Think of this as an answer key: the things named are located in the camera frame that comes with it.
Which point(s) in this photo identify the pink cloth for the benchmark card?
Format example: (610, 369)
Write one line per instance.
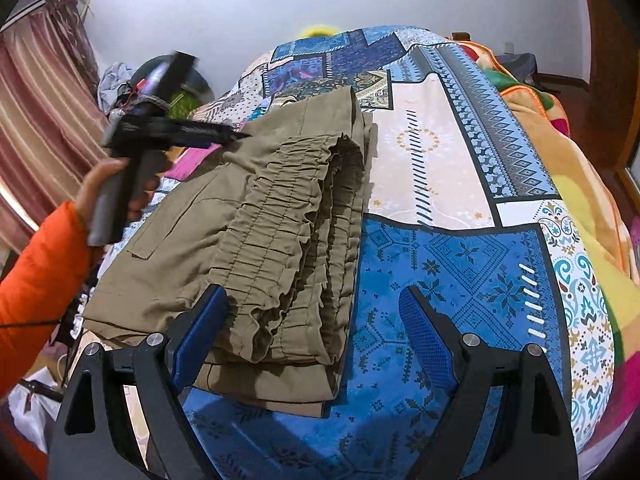
(195, 162)

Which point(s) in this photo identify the striped brown curtain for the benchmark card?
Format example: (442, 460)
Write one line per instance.
(40, 110)

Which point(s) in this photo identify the blue patchwork quilt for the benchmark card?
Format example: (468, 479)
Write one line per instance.
(440, 170)

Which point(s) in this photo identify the person's left hand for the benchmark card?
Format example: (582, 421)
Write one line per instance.
(95, 186)

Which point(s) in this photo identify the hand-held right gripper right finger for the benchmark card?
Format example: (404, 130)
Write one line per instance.
(429, 341)

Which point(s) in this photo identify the pile of white papers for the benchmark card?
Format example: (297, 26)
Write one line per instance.
(35, 420)

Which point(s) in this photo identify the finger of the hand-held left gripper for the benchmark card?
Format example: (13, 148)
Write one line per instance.
(170, 77)
(210, 134)

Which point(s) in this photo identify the brown wooden door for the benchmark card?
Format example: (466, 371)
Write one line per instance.
(612, 60)

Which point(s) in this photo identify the pile of pale clothes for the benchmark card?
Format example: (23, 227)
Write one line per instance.
(112, 85)

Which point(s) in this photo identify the dark grey bag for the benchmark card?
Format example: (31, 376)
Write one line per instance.
(525, 70)

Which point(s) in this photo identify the grey curved pillow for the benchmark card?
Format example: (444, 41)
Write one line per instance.
(200, 85)

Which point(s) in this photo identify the white wall socket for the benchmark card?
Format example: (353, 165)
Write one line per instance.
(508, 48)

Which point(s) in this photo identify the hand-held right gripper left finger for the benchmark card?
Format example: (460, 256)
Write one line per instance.
(200, 331)

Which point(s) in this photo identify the olive green pants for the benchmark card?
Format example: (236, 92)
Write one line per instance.
(260, 210)

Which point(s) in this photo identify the dark wooden bedpost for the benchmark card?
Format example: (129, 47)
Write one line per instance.
(460, 36)

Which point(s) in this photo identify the colourful fleece blanket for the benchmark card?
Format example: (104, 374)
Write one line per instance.
(585, 160)

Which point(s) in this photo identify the person's left forearm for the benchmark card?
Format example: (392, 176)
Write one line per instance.
(40, 280)

